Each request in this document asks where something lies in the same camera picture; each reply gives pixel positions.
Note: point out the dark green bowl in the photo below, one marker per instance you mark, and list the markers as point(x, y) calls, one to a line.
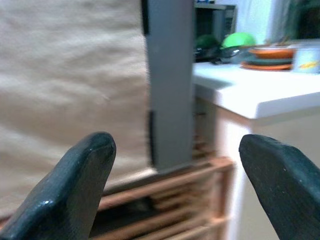
point(206, 41)

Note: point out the white counter cabinet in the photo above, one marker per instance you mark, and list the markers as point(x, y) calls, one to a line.
point(250, 82)

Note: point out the white printed mug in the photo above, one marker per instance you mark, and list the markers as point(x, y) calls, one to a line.
point(306, 57)

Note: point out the black frying pan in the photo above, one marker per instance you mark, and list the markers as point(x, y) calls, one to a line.
point(212, 53)

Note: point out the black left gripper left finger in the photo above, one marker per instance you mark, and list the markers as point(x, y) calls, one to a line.
point(62, 195)

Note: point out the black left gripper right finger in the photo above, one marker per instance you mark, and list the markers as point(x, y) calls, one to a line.
point(285, 190)

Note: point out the grey microwave oven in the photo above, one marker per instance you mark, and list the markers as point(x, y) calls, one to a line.
point(220, 22)

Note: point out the dark green plate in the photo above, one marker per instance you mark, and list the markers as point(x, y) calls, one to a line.
point(270, 61)

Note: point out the grey mini fridge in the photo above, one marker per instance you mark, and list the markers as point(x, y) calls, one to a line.
point(170, 87)

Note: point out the bright green bowl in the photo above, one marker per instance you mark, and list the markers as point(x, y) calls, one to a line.
point(237, 40)

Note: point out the wooden wine rack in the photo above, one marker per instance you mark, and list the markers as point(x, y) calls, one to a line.
point(175, 190)

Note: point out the beige linen cloth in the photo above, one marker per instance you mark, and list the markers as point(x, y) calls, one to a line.
point(62, 75)

